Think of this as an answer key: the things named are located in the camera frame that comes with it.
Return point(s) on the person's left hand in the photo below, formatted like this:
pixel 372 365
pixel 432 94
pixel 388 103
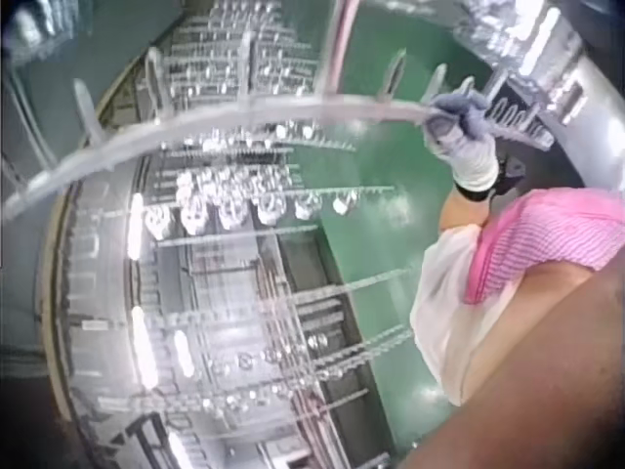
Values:
pixel 469 151

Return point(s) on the person's left fingers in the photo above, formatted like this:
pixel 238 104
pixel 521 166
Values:
pixel 454 110

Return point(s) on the long metal bar with pegs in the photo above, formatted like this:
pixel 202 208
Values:
pixel 273 106

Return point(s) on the metal comb hanger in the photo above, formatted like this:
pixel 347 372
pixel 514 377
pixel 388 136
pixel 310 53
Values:
pixel 522 124

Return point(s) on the black wrist band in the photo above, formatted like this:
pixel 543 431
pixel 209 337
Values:
pixel 476 194

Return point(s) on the grey metal machine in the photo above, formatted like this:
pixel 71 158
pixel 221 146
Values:
pixel 561 58

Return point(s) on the row of shiny metal parts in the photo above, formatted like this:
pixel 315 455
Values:
pixel 234 205

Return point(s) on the large metal plating rack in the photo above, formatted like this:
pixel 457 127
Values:
pixel 220 312

